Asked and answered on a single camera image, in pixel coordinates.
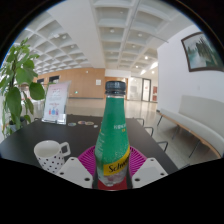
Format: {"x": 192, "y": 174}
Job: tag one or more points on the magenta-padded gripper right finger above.
{"x": 148, "y": 171}

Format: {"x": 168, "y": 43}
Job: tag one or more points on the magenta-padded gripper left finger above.
{"x": 75, "y": 171}

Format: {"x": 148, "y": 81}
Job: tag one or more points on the green plastic drink bottle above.
{"x": 112, "y": 133}

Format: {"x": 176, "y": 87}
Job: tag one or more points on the white polka-dot mug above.
{"x": 50, "y": 156}

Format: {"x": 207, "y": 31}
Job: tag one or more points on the black metal chairs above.
{"x": 148, "y": 127}

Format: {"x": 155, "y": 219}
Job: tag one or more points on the clear acrylic sign stand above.
{"x": 56, "y": 101}

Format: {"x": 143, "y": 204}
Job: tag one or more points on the long white bench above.
{"x": 200, "y": 120}

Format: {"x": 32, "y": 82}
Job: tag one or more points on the green leafy potted plant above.
{"x": 15, "y": 100}

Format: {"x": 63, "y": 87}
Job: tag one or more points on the recessed ceiling lights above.
{"x": 146, "y": 57}

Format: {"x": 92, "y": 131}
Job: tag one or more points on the framed landscape painting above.
{"x": 201, "y": 51}

